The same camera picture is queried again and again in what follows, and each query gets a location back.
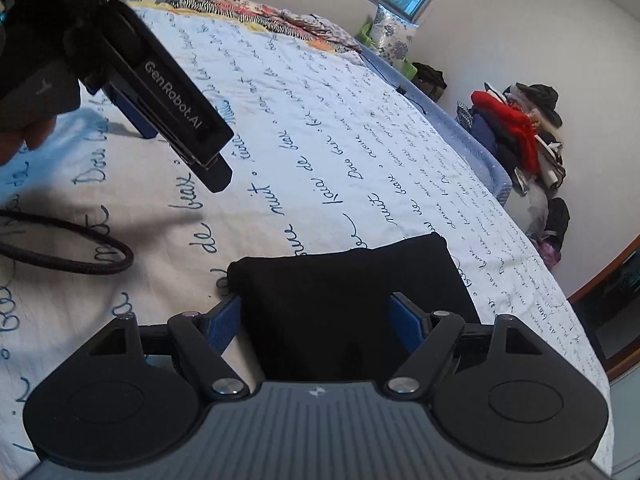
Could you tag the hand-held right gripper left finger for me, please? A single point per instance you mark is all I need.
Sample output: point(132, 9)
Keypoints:
point(222, 327)

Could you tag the black bag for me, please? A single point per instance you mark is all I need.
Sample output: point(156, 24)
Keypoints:
point(430, 81)

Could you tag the pile of clothes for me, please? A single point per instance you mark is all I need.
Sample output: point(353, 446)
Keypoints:
point(520, 135)

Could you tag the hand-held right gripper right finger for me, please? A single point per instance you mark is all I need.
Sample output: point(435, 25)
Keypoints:
point(405, 325)

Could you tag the person's left hand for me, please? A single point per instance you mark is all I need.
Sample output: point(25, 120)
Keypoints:
point(25, 137)

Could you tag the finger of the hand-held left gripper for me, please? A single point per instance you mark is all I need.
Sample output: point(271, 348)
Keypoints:
point(137, 117)
point(175, 105)

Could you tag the blue floral pillow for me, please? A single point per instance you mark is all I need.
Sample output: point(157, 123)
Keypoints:
point(395, 35)

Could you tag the white script printed bedsheet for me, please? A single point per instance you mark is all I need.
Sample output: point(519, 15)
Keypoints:
point(310, 150)

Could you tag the black pants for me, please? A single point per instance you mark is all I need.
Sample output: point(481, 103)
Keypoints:
point(340, 305)

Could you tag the colourful patterned blanket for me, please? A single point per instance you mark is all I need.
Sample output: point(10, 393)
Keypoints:
point(260, 12)

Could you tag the wooden door frame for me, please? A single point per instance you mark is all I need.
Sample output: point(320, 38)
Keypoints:
point(607, 285)

